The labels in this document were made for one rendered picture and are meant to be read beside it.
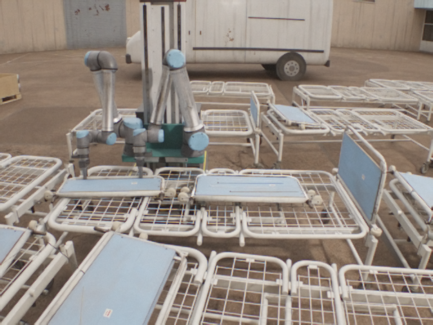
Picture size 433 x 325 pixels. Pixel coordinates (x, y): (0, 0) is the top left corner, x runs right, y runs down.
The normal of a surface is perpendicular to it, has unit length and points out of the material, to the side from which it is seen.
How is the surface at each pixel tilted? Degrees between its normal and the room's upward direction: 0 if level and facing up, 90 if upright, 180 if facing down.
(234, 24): 88
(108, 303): 7
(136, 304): 7
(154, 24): 90
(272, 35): 88
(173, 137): 90
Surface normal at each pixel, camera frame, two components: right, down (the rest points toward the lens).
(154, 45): -0.03, 0.39
